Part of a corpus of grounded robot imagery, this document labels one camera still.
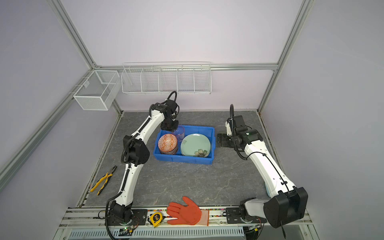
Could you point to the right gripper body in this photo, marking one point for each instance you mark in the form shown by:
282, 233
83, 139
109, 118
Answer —
232, 140

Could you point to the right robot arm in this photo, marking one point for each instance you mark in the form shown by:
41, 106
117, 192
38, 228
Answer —
287, 202

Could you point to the yellow tape measure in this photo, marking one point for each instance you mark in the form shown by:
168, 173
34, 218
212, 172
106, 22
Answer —
156, 218

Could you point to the yellow handled pliers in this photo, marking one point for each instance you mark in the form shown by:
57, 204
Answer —
104, 180

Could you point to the mint green flower plate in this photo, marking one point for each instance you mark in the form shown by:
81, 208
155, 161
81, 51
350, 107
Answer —
196, 145

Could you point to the white vented rail cover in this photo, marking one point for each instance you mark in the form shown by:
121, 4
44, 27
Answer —
158, 233

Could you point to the purple striped bowl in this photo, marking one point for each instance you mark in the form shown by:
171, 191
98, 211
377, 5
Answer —
173, 152

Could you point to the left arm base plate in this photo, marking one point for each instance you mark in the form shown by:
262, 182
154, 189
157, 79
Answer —
128, 218

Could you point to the pink transparent cup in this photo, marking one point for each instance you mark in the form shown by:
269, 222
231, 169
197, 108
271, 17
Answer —
180, 133

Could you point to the red rubber glove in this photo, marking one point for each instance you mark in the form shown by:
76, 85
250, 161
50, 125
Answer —
189, 214

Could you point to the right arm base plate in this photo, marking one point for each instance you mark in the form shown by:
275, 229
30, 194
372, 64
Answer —
234, 216

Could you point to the aluminium frame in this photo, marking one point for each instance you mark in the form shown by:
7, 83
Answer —
41, 65

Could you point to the white wire wall rack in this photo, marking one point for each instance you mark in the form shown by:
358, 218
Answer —
165, 77

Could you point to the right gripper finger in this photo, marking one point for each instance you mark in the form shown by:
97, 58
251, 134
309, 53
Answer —
222, 145
222, 137

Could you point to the white mesh basket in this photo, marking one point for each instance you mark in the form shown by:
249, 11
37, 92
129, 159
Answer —
99, 90

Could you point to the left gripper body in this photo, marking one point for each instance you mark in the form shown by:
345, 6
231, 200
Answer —
170, 124

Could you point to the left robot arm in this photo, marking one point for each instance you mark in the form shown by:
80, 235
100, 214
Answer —
136, 153

